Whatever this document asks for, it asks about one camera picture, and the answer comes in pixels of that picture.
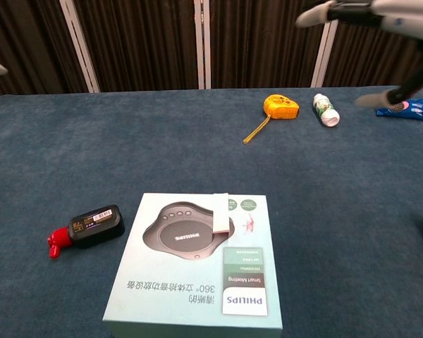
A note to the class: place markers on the black bottle with red cap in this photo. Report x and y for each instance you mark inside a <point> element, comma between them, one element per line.
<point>95,227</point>

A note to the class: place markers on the black curtain screen panel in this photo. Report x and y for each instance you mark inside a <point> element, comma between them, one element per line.
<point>144,42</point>
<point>28,42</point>
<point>366,60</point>
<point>261,45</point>

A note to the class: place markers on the blue cookie packet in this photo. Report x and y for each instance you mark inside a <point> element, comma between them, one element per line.
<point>414,111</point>

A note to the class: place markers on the yellow tape measure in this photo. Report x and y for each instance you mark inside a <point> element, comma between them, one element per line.
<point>280,107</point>

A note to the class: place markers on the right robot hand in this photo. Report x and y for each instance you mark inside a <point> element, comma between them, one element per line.
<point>402,17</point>

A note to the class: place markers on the light blue speaker box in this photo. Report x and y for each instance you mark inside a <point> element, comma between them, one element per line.
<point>183,274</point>

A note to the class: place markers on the blue felt table cover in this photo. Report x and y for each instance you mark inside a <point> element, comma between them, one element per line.
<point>162,148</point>

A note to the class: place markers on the small white plastic bottle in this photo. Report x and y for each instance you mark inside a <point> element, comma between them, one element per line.
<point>326,111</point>

